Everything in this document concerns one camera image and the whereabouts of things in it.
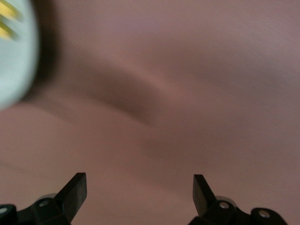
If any brown table cover sheet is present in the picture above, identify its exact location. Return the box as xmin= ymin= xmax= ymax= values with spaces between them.
xmin=0 ymin=0 xmax=300 ymax=225

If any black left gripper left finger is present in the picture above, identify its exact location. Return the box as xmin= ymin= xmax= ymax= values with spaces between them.
xmin=17 ymin=172 xmax=88 ymax=225

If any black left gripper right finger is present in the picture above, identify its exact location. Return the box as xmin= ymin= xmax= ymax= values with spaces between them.
xmin=188 ymin=174 xmax=285 ymax=225

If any light green plate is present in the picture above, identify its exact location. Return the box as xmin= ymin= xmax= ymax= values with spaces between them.
xmin=0 ymin=0 xmax=40 ymax=111

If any yellow foam letter H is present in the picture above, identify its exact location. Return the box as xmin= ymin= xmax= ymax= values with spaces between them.
xmin=0 ymin=0 xmax=23 ymax=42

